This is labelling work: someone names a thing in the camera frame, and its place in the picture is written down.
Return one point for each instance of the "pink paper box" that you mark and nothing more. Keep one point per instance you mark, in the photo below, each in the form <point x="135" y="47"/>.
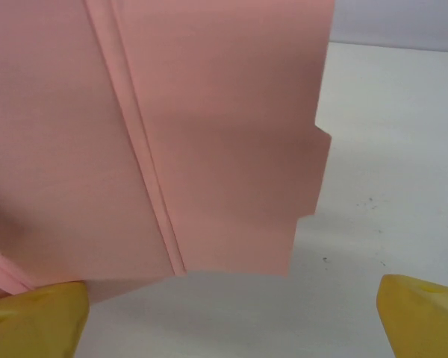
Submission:
<point x="209" y="130"/>

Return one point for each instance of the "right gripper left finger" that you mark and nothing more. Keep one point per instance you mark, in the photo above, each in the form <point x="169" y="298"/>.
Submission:
<point x="33" y="320"/>

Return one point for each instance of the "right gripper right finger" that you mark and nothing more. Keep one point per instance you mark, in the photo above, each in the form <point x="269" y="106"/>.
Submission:
<point x="425" y="320"/>

